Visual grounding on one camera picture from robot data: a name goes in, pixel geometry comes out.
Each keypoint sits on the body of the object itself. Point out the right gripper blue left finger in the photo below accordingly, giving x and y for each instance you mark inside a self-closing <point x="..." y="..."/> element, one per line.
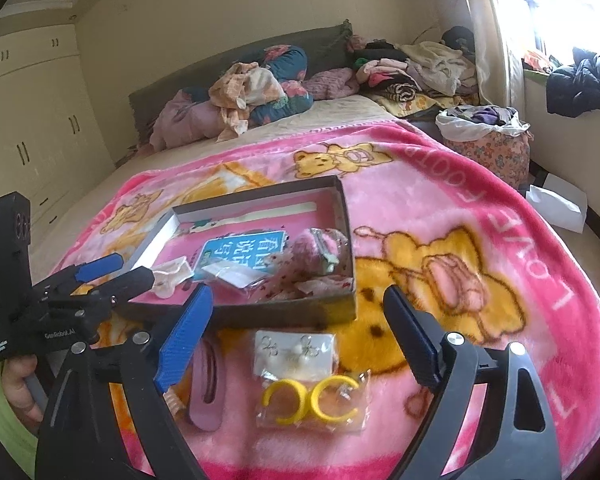
<point x="178" y="347"/>

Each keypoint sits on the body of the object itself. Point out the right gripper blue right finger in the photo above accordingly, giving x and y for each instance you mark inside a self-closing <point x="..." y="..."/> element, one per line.
<point x="419" y="337"/>

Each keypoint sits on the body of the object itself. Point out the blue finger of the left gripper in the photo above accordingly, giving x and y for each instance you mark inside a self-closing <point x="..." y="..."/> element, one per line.
<point x="91" y="271"/>

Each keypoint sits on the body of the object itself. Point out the dark pink banana hair clip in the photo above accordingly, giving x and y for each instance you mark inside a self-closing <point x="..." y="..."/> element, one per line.
<point x="207" y="386"/>

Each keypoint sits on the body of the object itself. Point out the clear bag with grey card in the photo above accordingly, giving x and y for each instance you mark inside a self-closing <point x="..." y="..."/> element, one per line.
<point x="232" y="274"/>

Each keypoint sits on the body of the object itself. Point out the pearl earrings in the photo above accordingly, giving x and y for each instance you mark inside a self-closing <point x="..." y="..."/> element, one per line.
<point x="304" y="357"/>

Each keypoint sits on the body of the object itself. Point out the yellow hoop earrings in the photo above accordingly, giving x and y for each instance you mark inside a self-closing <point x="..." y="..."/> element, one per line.
<point x="338" y="403"/>

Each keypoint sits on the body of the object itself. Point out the green left sleeve forearm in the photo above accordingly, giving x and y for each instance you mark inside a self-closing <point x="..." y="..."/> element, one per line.
<point x="19" y="442"/>

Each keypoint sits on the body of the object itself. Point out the left hand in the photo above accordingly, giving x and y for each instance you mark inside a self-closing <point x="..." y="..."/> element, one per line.
<point x="15" y="371"/>

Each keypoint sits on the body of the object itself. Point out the white bow hair clip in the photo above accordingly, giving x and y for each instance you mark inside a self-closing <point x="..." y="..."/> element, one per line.
<point x="170" y="274"/>

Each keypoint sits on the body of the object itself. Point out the floral fabric scrunchie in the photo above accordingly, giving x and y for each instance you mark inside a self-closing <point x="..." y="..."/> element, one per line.
<point x="298" y="275"/>

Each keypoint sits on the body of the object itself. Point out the shallow pink cardboard box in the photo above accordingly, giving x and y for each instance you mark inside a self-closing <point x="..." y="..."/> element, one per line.
<point x="246" y="227"/>

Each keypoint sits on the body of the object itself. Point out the cream wardrobe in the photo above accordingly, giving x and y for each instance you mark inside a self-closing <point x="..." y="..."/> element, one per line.
<point x="51" y="147"/>

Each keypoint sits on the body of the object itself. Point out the pink floral pillow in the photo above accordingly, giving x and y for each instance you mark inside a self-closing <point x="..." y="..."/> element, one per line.
<point x="188" y="117"/>

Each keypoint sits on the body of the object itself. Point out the white paper box on floor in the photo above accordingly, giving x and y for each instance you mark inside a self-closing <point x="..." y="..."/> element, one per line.
<point x="558" y="202"/>

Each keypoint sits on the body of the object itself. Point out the floral laundry bag with clothes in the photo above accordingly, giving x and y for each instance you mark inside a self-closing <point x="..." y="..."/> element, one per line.
<point x="492" y="136"/>

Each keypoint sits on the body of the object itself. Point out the beige bed sheet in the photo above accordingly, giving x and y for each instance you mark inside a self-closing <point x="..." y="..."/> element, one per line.
<point x="50" y="249"/>

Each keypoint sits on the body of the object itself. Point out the orange floral crumpled cloth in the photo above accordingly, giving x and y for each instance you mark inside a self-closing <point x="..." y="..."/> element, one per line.
<point x="242" y="88"/>

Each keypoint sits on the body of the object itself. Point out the pile of clothes on bed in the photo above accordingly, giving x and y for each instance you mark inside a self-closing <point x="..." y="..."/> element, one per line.
<point x="417" y="79"/>

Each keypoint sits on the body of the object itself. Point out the small pink knitted garment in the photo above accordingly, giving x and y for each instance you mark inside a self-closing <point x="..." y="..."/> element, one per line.
<point x="332" y="84"/>

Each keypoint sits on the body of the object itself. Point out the cream curtain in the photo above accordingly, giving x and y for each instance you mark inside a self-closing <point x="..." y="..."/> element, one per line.
<point x="503" y="34"/>

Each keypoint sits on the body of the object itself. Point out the dark teal floral quilt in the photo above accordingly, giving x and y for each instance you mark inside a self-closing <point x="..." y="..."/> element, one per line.
<point x="289" y="65"/>

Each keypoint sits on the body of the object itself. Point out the dark jacket on windowsill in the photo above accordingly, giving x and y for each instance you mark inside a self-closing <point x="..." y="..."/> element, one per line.
<point x="572" y="90"/>

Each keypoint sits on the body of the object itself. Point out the window with dark frame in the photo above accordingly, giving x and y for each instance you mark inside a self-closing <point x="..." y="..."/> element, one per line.
<point x="559" y="26"/>

